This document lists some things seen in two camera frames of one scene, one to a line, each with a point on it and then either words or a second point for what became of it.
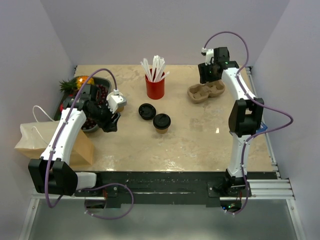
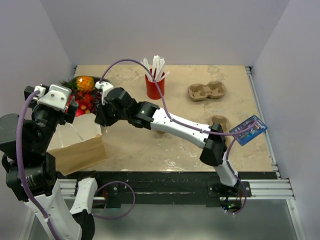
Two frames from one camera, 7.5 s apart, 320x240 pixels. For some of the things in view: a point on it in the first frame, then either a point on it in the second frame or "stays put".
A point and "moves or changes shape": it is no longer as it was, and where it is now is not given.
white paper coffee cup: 162,131 stays put
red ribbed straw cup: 155,89 stays put
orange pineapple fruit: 76,83 stays put
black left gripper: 109,125 → 67,115
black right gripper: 203,69 → 102,117
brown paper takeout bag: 35,137 moves or changes shape
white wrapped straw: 154,67 stays put
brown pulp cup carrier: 200,93 stays put
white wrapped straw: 147,69 stays put
